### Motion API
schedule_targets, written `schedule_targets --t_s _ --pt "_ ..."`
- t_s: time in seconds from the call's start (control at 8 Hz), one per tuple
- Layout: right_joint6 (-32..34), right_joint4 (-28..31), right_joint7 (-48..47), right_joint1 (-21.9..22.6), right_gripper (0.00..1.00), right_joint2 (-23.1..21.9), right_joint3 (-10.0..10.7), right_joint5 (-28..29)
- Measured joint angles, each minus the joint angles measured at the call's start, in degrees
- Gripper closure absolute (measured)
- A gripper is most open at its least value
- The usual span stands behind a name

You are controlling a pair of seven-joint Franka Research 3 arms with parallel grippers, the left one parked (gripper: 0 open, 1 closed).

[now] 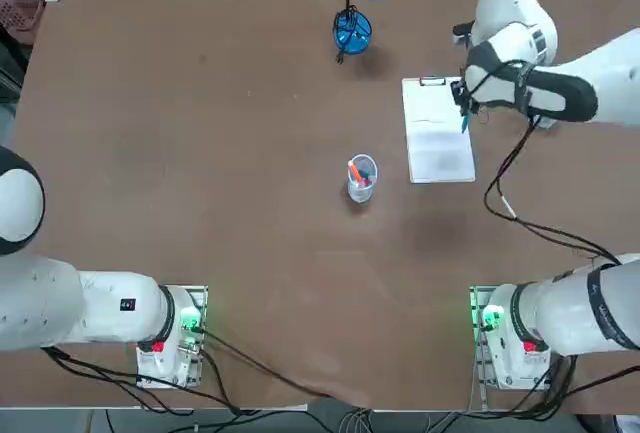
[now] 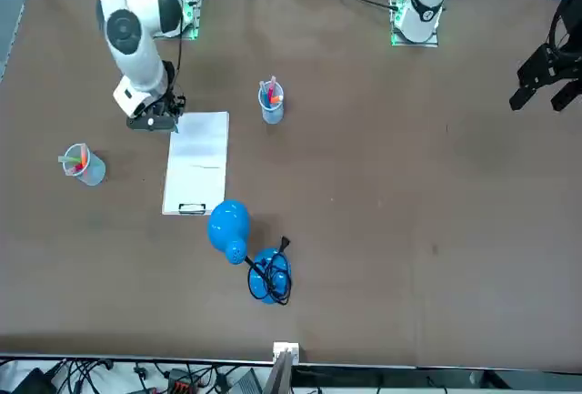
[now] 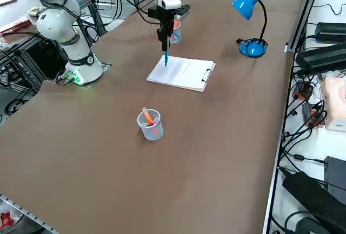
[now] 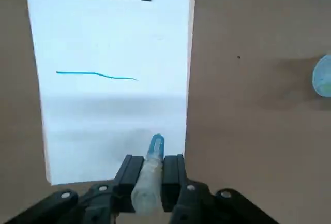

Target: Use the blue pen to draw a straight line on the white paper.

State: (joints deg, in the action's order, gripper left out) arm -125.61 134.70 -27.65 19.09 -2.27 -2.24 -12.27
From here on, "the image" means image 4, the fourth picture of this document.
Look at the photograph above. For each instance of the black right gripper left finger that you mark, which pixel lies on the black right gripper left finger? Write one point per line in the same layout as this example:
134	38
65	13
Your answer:
103	203

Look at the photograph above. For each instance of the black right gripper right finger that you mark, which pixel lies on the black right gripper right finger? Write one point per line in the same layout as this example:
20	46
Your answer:
194	203

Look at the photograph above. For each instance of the blue highlighter pen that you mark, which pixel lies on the blue highlighter pen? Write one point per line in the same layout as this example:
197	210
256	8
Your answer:
147	182

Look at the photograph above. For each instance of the white paper sheet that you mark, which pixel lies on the white paper sheet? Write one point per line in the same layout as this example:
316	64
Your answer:
103	40

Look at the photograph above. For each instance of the clear blue plastic cup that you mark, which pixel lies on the clear blue plastic cup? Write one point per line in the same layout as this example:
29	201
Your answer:
323	74

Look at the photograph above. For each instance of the tan clipboard with metal clip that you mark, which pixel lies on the tan clipboard with metal clip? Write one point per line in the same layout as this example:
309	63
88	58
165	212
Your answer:
192	6

